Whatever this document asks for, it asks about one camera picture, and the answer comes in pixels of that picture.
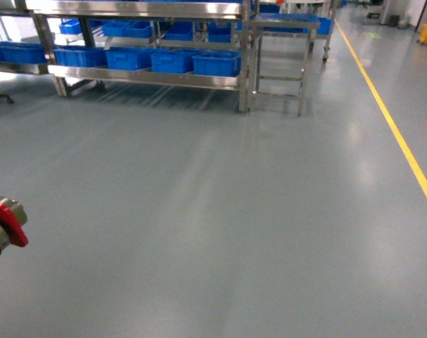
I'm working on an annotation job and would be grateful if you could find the blue plastic bin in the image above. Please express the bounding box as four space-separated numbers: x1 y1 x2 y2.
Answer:
105 47 153 70
151 49 208 74
192 51 242 77
54 46 107 68

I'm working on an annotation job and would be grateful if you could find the stainless steel shelf rack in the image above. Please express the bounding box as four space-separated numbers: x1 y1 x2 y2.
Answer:
0 1 256 112

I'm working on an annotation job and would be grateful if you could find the small stainless steel table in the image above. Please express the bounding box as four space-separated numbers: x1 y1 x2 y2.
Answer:
247 13 321 116

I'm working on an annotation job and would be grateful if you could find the rolling steel cart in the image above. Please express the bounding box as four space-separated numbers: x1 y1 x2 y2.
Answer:
259 1 341 64

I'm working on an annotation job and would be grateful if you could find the robot arm with red ring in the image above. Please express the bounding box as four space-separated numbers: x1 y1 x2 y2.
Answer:
0 196 29 255

